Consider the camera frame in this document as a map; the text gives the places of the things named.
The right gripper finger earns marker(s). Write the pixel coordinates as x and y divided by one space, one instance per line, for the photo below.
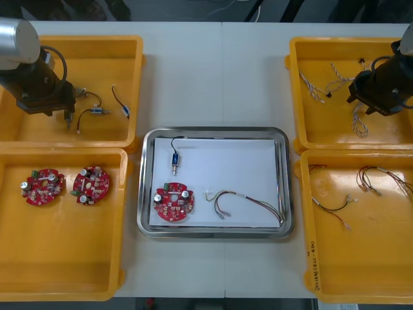
352 99
370 110

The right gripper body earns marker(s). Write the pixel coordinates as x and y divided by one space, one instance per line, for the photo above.
377 93

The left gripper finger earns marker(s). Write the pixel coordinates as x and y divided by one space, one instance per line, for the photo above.
68 115
48 113

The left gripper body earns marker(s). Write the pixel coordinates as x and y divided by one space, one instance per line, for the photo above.
48 100

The steel tray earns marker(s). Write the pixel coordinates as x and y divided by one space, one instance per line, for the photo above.
144 181

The round red circuit board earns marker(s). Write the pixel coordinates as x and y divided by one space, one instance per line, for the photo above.
96 190
38 193
174 210

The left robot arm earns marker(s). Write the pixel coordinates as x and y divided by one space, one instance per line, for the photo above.
16 38

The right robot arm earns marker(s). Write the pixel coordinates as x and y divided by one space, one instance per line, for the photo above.
408 42

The bare metal solenoid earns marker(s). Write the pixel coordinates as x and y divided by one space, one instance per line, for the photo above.
84 92

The yellow-orange plastic bin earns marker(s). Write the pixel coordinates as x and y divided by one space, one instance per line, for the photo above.
322 135
64 274
96 40

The red-black harness with terminals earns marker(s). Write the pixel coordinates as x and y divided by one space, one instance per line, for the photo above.
380 169

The black chair leg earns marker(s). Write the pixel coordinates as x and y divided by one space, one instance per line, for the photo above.
122 11

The white paper sheet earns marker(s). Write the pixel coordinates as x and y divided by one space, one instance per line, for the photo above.
226 161

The yellow-orange bin with handwriting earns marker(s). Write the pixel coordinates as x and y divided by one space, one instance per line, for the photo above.
355 274

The white paper label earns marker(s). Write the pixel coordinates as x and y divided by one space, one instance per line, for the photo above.
346 306

